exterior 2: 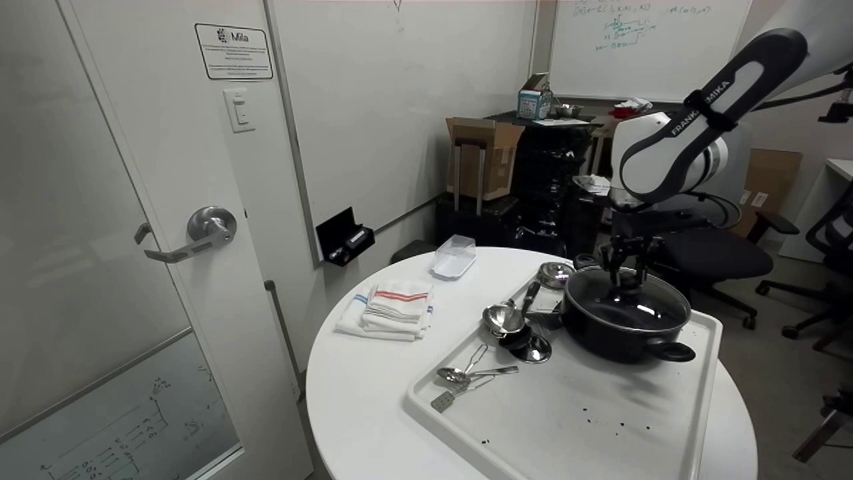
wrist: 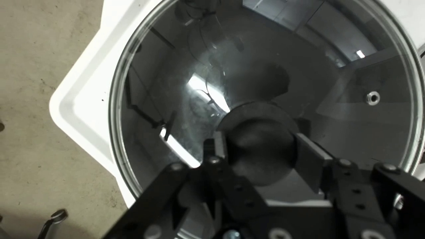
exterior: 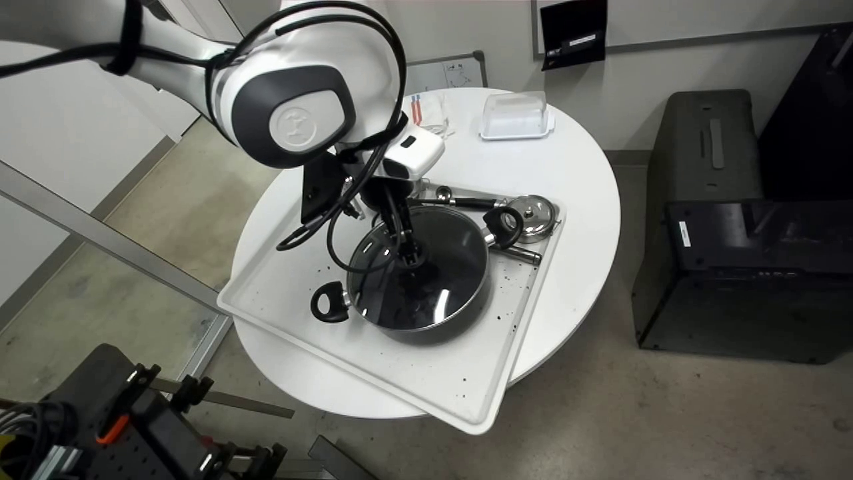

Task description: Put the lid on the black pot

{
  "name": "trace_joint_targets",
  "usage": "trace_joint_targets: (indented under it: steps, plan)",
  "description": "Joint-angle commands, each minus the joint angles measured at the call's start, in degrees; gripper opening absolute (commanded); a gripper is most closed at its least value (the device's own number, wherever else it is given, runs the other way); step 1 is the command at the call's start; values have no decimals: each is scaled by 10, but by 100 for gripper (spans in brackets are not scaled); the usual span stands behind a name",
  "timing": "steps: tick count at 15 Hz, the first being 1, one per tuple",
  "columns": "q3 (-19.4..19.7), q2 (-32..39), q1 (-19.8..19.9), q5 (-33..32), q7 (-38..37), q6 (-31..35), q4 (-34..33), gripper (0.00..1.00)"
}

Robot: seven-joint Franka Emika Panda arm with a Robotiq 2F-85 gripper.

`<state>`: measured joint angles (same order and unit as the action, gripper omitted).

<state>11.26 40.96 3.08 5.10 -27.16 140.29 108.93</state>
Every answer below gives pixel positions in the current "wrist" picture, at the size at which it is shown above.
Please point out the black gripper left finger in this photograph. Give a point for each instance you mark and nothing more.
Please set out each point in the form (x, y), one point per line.
(219, 148)

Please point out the glass lid with black knob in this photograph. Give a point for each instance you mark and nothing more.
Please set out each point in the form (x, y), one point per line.
(177, 67)

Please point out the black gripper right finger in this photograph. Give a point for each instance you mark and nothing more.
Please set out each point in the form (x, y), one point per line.
(312, 161)

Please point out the white plastic tray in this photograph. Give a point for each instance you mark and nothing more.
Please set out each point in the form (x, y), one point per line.
(80, 107)

